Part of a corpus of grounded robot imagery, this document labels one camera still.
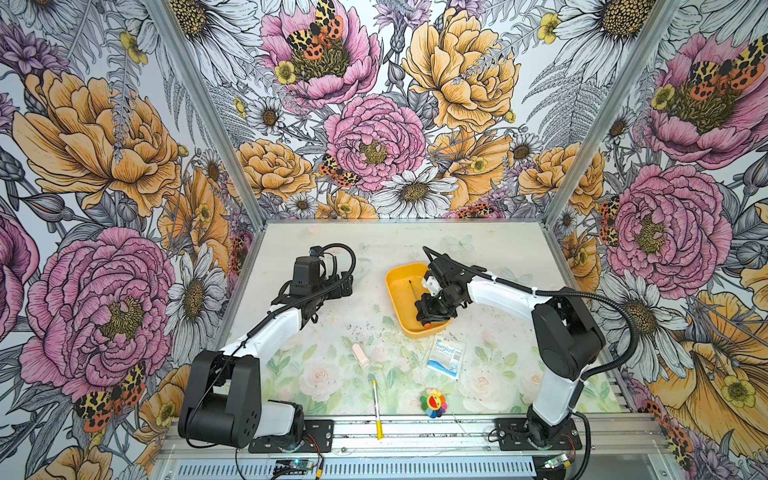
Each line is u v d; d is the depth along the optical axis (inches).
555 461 28.2
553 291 20.7
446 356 34.3
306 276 27.0
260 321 21.1
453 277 28.1
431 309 31.9
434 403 30.7
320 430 29.5
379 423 30.0
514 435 29.2
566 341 19.1
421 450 28.7
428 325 34.3
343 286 32.1
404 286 40.1
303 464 27.8
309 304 25.7
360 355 33.5
